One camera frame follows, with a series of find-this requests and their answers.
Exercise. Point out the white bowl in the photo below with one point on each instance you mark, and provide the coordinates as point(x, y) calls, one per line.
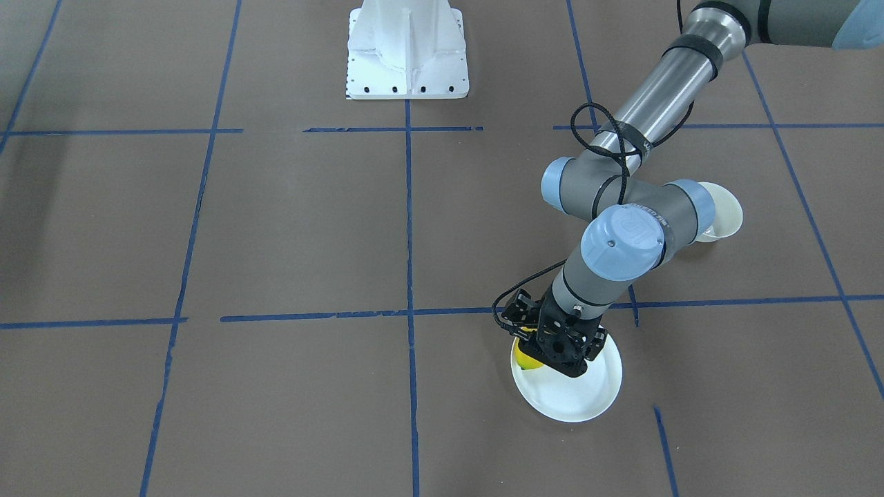
point(728, 214)

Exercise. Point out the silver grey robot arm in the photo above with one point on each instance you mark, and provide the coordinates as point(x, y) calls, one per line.
point(634, 227)

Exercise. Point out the yellow lemon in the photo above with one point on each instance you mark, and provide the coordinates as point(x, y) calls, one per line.
point(528, 357)

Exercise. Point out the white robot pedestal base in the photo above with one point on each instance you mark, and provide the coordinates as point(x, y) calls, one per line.
point(406, 50)

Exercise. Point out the brown paper table cover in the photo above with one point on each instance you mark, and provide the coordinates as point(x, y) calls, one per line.
point(220, 277)

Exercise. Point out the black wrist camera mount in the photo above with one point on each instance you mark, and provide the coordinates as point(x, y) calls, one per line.
point(520, 316)

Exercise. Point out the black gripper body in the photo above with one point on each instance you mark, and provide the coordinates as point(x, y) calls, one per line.
point(519, 311)

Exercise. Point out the white round plate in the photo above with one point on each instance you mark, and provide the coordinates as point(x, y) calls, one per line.
point(573, 399)

